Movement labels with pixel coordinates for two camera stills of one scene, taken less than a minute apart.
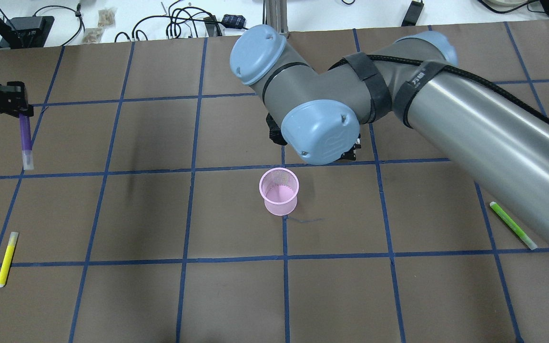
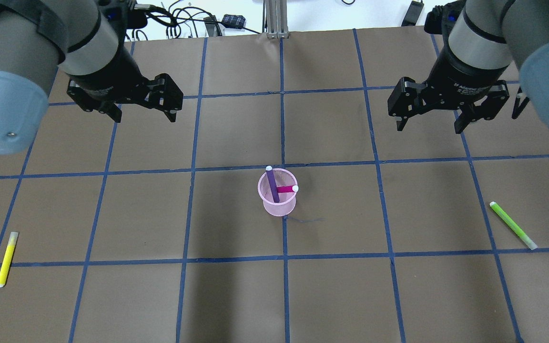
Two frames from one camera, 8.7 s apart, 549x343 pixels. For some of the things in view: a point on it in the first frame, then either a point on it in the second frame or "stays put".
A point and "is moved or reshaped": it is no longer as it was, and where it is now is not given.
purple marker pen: x=26 y=137 is moved or reshaped
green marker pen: x=513 y=226 stays put
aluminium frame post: x=275 y=14 stays put
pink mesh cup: x=279 y=188 stays put
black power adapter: x=413 y=14 stays put
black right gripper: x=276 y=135 → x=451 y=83
